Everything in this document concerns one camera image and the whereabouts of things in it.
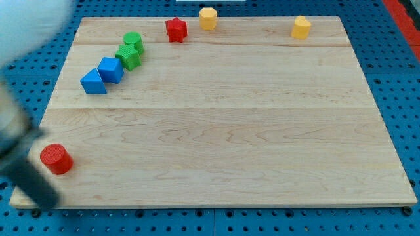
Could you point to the green star block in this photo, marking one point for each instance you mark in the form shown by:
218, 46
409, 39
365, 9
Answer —
129, 56

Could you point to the red star block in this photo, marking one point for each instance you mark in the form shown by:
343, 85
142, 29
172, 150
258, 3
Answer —
176, 30

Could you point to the yellow hexagon block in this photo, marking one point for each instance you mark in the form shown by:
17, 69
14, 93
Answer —
208, 18

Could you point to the yellow heart block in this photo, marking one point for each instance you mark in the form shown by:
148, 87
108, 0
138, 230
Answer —
301, 28

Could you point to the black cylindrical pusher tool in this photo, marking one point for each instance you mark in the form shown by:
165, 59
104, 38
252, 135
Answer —
16, 167

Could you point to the green cylinder block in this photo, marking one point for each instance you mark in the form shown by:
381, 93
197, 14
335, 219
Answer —
135, 39

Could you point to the red cylinder block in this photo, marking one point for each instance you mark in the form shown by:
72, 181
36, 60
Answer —
56, 159

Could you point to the blue triangular prism block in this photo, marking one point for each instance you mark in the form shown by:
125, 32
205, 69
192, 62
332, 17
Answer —
92, 83

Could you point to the wooden board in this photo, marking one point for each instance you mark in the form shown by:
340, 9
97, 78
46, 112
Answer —
242, 116

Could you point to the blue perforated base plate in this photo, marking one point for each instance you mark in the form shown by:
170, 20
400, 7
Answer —
385, 42

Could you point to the blue cube block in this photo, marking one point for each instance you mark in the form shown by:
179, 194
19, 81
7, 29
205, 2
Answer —
110, 70

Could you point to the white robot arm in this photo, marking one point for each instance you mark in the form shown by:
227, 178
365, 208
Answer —
25, 25

